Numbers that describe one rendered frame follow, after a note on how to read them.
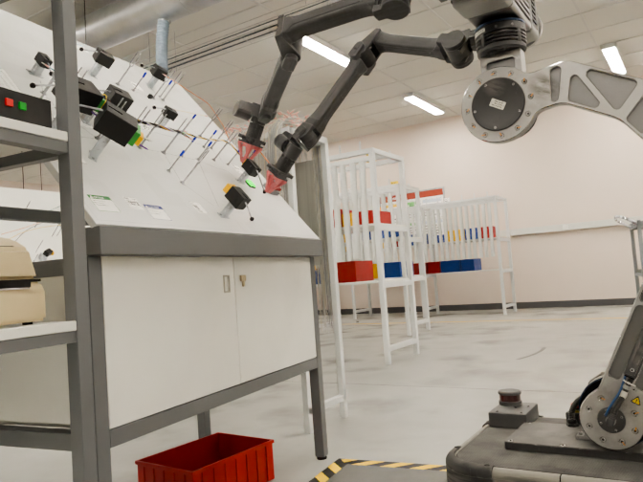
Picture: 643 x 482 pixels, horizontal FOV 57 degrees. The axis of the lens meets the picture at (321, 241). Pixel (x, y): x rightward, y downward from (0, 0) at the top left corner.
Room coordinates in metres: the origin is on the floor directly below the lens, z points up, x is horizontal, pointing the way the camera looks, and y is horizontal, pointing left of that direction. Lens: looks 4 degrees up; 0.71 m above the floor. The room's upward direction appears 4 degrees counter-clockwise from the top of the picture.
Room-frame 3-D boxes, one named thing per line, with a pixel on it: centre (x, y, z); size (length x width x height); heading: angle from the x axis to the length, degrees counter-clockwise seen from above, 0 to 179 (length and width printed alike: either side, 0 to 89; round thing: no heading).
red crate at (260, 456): (2.13, 0.46, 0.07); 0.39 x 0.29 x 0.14; 144
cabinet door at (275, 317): (2.13, 0.17, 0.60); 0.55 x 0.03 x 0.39; 155
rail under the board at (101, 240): (1.87, 0.27, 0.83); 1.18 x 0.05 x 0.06; 155
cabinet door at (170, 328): (1.63, 0.40, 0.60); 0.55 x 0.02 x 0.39; 155
